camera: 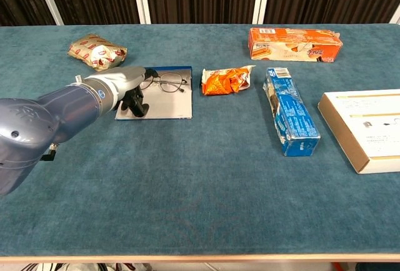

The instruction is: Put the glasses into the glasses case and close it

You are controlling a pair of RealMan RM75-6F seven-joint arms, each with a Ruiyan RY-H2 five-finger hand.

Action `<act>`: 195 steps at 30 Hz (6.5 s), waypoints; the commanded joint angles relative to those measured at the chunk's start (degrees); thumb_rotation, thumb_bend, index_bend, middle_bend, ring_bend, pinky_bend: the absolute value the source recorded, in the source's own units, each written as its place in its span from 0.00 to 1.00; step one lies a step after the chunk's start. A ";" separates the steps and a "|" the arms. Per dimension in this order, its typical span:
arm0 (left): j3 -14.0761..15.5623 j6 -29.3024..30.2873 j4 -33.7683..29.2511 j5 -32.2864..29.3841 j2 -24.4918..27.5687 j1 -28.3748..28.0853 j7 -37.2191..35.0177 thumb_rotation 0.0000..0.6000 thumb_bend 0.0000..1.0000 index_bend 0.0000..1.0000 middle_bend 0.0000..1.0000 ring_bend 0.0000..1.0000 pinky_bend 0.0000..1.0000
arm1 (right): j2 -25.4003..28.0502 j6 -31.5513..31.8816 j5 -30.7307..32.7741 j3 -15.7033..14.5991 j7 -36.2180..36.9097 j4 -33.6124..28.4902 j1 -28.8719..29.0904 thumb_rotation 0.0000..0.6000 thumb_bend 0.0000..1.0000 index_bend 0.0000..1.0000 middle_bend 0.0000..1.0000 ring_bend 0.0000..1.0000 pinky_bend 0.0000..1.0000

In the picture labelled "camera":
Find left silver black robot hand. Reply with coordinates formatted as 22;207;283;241
104;66;157;119

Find wire-frame eyeglasses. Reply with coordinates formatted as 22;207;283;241
139;71;188;94

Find white and blue box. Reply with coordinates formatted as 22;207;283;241
114;66;194;121

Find orange cardboard biscuit box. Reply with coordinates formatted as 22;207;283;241
247;27;344;63

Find blue snack package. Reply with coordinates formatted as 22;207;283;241
262;67;322;157

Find flat white product box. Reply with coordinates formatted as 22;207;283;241
317;89;400;175

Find gold snack pack red print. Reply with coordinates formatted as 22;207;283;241
67;34;128;72

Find crumpled orange snack bag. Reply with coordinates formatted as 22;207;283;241
201;64;256;96

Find teal table cloth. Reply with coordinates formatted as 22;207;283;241
0;23;400;258

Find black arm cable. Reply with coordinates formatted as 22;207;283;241
40;144;59;162

